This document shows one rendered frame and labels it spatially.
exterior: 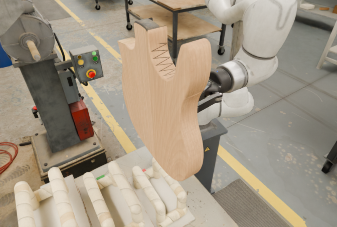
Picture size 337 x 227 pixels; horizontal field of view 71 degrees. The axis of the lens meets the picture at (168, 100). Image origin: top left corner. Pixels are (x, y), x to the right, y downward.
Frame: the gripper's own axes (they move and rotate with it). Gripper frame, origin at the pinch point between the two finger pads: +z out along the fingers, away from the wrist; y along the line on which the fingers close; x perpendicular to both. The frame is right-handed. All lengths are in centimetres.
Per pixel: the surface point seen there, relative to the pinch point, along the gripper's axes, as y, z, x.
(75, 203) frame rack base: 2.9, 28.7, -26.8
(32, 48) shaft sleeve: 82, 24, -11
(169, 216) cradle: -9.5, 4.8, -39.4
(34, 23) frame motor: 97, 19, -4
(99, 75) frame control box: 96, -7, -43
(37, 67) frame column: 112, 25, -35
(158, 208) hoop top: -8.5, 8.1, -32.3
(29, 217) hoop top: -2.0, 37.9, -16.1
